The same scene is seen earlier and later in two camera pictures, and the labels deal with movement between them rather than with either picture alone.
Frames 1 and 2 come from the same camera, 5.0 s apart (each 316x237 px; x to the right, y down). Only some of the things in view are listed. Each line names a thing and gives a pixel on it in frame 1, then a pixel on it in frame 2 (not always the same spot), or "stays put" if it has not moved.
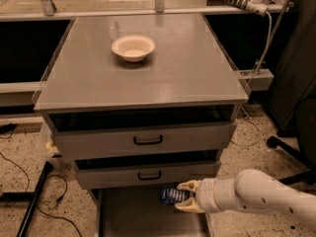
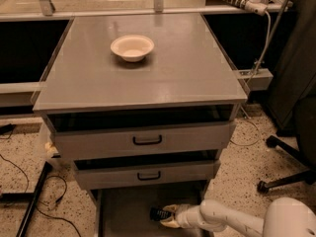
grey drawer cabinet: (141, 104) stays put
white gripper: (206, 195) to (185, 216)
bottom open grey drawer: (139, 212) stays put
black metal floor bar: (28, 197) stays put
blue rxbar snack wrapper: (171, 195) to (159, 213)
